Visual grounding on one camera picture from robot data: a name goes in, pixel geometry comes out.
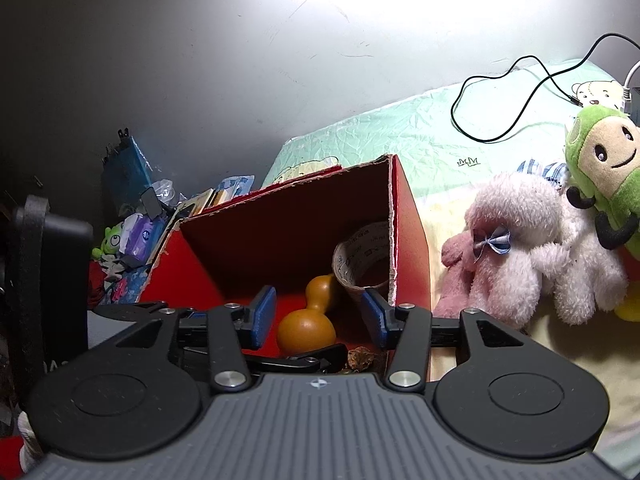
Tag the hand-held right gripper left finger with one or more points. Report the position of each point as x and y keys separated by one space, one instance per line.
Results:
x=262 y=317

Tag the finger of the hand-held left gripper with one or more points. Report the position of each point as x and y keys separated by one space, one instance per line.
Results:
x=305 y=361
x=132 y=310

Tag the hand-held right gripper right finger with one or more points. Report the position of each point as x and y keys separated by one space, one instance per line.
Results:
x=376 y=317

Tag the orange wooden gourd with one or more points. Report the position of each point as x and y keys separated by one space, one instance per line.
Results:
x=305 y=330

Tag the brown tape roll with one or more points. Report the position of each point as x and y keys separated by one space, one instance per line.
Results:
x=352 y=260

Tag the red cardboard box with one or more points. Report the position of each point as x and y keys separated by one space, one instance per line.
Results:
x=280 y=230

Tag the blue patterned mat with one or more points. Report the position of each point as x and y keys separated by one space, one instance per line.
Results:
x=131 y=287

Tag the brown dried nut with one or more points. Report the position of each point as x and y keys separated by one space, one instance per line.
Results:
x=361 y=359

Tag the red cloth flower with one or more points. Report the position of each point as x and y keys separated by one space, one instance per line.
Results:
x=95 y=285

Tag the green alien toy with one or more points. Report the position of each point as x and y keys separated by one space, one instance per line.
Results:
x=111 y=245

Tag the purple tissue pack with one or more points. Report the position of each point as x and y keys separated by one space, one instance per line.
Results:
x=142 y=235

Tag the small black mirror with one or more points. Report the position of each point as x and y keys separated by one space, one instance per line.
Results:
x=150 y=202

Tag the clear plastic bag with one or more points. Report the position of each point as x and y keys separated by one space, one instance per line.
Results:
x=167 y=192

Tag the blue patterned packet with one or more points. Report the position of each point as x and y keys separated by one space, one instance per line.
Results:
x=235 y=187

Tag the blue plastic bag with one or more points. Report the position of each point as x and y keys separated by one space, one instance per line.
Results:
x=127 y=170

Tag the pink plush rabbit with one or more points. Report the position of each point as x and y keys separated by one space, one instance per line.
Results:
x=505 y=240

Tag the white plush toy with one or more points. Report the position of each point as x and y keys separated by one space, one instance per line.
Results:
x=592 y=270

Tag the yellow red plush toy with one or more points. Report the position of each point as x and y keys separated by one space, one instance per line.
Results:
x=631 y=305

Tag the green plush toy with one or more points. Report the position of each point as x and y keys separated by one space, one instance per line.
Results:
x=607 y=160

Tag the black charger adapter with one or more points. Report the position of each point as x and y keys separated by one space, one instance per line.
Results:
x=636 y=105

